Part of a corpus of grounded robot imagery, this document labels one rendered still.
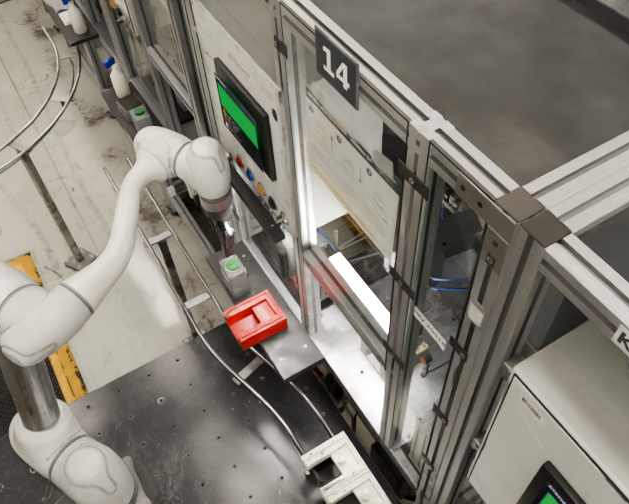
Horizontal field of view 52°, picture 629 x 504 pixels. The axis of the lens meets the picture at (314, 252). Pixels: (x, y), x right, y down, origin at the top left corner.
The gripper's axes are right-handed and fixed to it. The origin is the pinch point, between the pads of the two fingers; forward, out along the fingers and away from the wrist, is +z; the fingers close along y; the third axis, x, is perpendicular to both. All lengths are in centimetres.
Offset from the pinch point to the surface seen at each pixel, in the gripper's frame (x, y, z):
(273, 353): 1.7, -27.4, 21.1
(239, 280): -0.1, -3.8, 12.5
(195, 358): 20.9, -2.5, 44.1
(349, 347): -18.7, -38.0, 21.1
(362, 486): 0, -73, 26
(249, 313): 1.6, -12.1, 19.2
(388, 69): -16, -52, -89
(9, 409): 97, 59, 111
